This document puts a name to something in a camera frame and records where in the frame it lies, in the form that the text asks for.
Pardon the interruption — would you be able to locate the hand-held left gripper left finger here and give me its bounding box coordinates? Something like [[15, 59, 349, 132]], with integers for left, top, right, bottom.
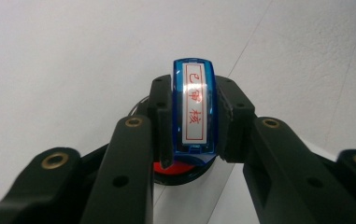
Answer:
[[80, 74, 176, 224]]

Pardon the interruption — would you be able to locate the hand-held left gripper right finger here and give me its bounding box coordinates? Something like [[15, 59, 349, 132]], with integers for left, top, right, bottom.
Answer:
[[215, 75, 356, 224]]

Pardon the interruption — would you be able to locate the blue stamp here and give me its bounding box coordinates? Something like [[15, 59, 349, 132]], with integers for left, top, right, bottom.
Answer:
[[171, 57, 221, 166]]

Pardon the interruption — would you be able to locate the round red ink pad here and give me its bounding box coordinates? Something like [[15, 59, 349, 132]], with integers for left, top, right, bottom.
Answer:
[[151, 154, 218, 187]]

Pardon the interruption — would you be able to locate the white paper sheet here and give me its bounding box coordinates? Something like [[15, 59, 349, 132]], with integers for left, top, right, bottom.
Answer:
[[151, 139, 339, 224]]

